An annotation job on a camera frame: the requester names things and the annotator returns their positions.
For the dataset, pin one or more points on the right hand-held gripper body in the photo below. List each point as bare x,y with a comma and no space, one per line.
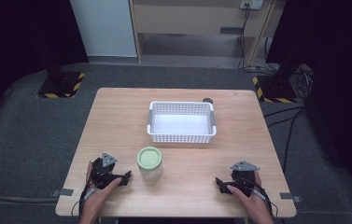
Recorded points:
244,179

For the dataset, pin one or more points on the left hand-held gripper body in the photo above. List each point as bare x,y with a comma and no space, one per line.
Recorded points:
102,169

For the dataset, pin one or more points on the person's right hand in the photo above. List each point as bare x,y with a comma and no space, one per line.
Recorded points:
253,207

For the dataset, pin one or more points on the person's left hand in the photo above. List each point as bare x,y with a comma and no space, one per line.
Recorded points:
97,200

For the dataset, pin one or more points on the glass jar with green lid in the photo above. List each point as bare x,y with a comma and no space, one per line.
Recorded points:
149,164

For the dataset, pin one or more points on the grey tape strip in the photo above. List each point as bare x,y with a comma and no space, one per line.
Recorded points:
289,196
63,192

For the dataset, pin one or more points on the white plastic basket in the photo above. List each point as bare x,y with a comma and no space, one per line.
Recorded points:
181,124

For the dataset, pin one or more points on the small dark round object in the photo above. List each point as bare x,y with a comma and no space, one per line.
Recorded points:
208,100

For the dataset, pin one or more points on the black yellow-striped stand base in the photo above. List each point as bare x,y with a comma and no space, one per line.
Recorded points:
67,88
276,91

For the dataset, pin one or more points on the black stand pole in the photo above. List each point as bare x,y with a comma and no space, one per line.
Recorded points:
53,70
285,70

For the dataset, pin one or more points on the white panel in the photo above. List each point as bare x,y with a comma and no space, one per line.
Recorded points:
105,28

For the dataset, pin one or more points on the black curtain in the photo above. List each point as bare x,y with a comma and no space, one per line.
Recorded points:
18,37
335,62

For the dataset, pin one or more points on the white wall power outlet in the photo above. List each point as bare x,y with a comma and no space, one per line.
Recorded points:
251,3

